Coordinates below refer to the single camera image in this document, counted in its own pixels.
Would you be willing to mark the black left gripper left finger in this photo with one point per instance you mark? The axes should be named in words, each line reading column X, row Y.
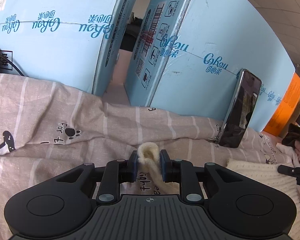
column 74, row 204

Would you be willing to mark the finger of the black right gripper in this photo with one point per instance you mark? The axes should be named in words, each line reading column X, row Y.
column 290, row 171

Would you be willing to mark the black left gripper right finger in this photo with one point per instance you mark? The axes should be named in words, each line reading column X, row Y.
column 216, row 203

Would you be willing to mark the cream knitted sweater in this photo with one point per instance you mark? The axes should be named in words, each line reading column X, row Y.
column 149, row 162

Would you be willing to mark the white folded garment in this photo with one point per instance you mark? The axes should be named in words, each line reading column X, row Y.
column 292, row 151

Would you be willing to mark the orange cardboard box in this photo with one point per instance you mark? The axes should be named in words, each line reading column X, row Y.
column 285, row 109

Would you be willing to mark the black smartphone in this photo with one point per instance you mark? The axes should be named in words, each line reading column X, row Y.
column 240, row 110

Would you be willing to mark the large light blue carton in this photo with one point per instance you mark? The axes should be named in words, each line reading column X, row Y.
column 189, row 52

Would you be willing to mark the small light blue carton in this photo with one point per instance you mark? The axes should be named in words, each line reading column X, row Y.
column 74, row 42

